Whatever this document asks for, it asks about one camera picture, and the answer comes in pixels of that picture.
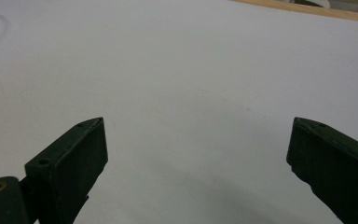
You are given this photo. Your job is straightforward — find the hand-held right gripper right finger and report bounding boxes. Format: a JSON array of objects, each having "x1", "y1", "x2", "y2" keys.
[{"x1": 285, "y1": 117, "x2": 358, "y2": 224}]

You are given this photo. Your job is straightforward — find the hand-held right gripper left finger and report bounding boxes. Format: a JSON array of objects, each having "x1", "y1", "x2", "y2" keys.
[{"x1": 23, "y1": 117, "x2": 109, "y2": 224}]

